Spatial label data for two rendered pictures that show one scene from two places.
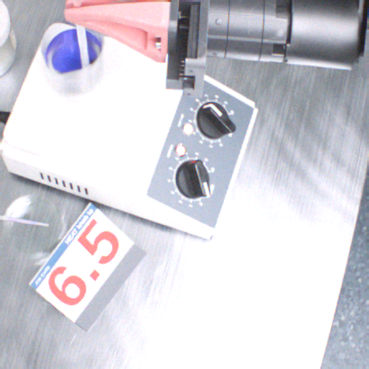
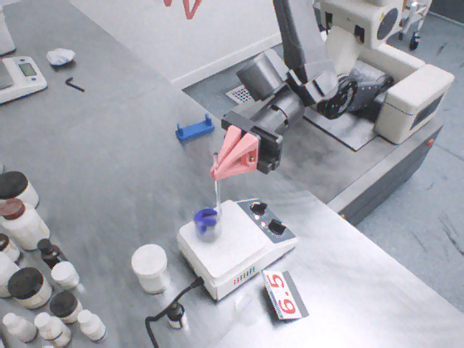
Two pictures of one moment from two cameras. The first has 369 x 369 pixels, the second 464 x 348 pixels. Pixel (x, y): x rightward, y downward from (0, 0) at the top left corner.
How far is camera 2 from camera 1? 0.42 m
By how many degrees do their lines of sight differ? 32
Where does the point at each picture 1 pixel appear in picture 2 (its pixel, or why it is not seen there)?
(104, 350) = (321, 314)
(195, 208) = (287, 235)
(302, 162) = (285, 201)
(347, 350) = not seen: hidden behind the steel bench
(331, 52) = (298, 109)
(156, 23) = (253, 141)
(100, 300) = (297, 299)
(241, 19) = (269, 121)
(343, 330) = not seen: hidden behind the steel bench
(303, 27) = (285, 108)
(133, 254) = (285, 275)
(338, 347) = not seen: hidden behind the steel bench
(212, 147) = (267, 217)
